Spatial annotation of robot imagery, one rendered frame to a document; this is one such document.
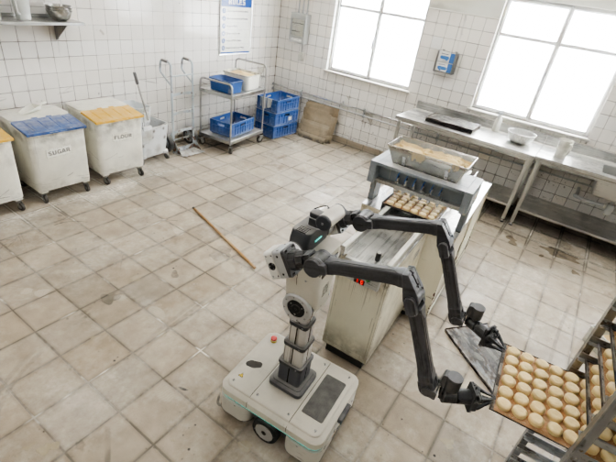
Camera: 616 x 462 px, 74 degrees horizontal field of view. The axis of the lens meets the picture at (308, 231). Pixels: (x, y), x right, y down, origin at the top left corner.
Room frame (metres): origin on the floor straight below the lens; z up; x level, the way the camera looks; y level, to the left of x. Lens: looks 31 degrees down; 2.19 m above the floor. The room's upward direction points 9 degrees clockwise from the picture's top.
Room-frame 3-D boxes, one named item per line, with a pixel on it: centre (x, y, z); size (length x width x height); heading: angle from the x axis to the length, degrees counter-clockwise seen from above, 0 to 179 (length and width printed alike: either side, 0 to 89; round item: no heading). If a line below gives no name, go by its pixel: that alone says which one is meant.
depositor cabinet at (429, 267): (3.17, -0.98, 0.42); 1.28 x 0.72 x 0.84; 152
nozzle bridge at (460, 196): (2.75, -0.76, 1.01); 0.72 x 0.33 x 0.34; 62
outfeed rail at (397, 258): (2.78, -0.94, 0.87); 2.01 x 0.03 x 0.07; 152
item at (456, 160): (2.75, -0.76, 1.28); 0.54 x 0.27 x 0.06; 62
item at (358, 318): (2.30, -0.52, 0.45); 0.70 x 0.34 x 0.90; 152
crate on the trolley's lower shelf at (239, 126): (5.81, 1.32, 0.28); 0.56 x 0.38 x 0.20; 157
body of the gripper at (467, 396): (1.04, -0.67, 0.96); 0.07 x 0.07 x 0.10; 4
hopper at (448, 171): (2.75, -0.76, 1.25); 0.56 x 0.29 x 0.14; 62
